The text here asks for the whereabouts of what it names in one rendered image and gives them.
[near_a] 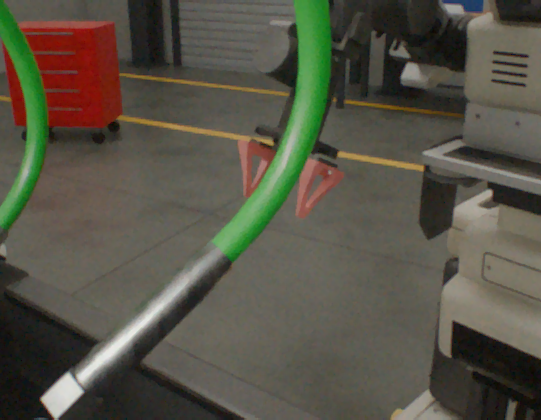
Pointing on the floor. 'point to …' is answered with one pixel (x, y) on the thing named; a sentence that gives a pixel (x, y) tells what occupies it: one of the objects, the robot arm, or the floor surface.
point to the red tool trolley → (72, 75)
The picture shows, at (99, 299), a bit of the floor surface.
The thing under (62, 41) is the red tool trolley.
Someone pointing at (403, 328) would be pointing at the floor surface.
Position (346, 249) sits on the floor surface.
